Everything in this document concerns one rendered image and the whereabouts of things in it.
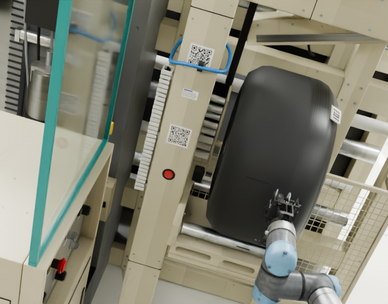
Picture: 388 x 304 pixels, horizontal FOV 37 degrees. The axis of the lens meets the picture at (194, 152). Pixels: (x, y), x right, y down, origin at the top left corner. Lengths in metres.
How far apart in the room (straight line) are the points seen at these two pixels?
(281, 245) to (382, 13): 0.91
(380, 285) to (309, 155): 2.05
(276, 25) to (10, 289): 1.31
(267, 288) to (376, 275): 2.29
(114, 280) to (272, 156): 1.56
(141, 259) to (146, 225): 0.17
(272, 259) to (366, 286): 2.24
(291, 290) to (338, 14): 0.94
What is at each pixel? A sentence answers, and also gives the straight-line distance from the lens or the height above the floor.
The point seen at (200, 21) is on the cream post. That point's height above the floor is 1.62.
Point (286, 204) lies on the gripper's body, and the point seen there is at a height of 1.33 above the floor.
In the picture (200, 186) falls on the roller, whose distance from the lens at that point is 2.28.
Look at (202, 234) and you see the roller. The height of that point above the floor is 0.91.
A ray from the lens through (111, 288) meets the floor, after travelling 3.05.
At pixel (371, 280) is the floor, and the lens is 3.71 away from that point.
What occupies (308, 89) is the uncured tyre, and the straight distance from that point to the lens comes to 1.88.
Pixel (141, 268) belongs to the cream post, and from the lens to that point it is 2.32.
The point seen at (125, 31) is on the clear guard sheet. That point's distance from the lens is 1.55.
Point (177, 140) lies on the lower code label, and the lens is 1.95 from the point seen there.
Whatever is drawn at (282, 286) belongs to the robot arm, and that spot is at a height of 1.22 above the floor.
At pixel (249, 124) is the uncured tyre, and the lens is 1.75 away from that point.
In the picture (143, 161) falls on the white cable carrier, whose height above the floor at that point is 1.08.
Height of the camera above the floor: 2.22
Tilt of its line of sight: 32 degrees down
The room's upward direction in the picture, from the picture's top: 16 degrees clockwise
